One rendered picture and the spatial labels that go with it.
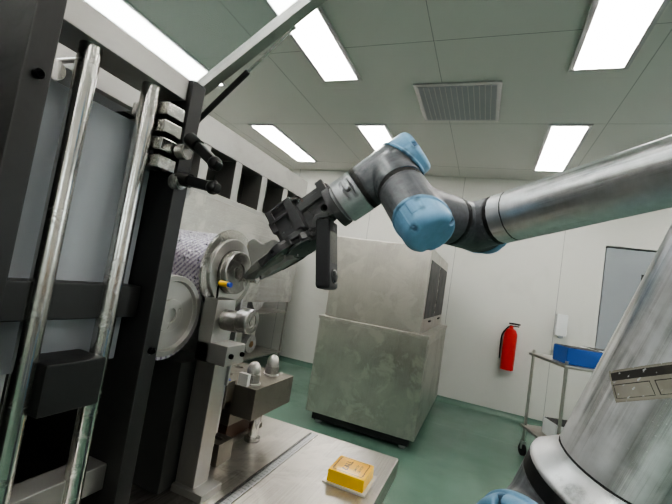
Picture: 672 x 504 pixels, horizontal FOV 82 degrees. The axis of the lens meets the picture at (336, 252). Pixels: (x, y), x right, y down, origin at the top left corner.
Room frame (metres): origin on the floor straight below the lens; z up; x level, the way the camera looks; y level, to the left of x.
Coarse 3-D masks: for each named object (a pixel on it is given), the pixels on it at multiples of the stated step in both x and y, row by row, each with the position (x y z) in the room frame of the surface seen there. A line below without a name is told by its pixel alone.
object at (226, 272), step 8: (224, 256) 0.66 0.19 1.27; (232, 256) 0.66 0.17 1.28; (240, 256) 0.68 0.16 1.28; (224, 264) 0.65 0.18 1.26; (232, 264) 0.66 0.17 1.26; (240, 264) 0.69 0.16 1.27; (248, 264) 0.71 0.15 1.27; (224, 272) 0.65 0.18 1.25; (232, 272) 0.67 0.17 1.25; (240, 272) 0.69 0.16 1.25; (224, 280) 0.65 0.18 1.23; (232, 280) 0.67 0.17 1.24; (240, 280) 0.69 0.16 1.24; (224, 288) 0.66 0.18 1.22; (232, 288) 0.67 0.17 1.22; (240, 288) 0.70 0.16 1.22
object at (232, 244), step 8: (232, 240) 0.68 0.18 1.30; (224, 248) 0.66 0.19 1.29; (232, 248) 0.68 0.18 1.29; (240, 248) 0.70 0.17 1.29; (216, 256) 0.64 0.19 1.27; (248, 256) 0.73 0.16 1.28; (216, 264) 0.65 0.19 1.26; (208, 272) 0.64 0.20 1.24; (216, 272) 0.65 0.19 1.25; (208, 280) 0.64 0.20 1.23; (216, 280) 0.65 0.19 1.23; (216, 288) 0.66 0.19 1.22; (224, 296) 0.68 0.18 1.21; (232, 296) 0.70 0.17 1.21
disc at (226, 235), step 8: (224, 232) 0.66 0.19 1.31; (232, 232) 0.68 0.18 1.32; (240, 232) 0.70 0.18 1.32; (216, 240) 0.65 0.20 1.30; (224, 240) 0.66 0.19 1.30; (240, 240) 0.71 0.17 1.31; (208, 248) 0.63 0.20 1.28; (216, 248) 0.65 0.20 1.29; (208, 256) 0.63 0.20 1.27; (200, 264) 0.62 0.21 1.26; (208, 264) 0.64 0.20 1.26; (200, 272) 0.62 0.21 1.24; (200, 280) 0.63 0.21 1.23; (200, 288) 0.63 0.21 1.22; (208, 288) 0.65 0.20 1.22; (208, 296) 0.65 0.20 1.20; (240, 296) 0.73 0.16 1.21
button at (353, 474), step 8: (344, 456) 0.79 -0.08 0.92; (336, 464) 0.75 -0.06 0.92; (344, 464) 0.76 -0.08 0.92; (352, 464) 0.76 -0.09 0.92; (360, 464) 0.77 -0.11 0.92; (368, 464) 0.77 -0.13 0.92; (328, 472) 0.74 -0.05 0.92; (336, 472) 0.73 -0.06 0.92; (344, 472) 0.73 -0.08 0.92; (352, 472) 0.73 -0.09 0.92; (360, 472) 0.74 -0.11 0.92; (368, 472) 0.74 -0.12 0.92; (328, 480) 0.73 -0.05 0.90; (336, 480) 0.73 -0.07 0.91; (344, 480) 0.72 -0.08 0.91; (352, 480) 0.72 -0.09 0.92; (360, 480) 0.71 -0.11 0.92; (368, 480) 0.74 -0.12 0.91; (352, 488) 0.72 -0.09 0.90; (360, 488) 0.71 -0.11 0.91
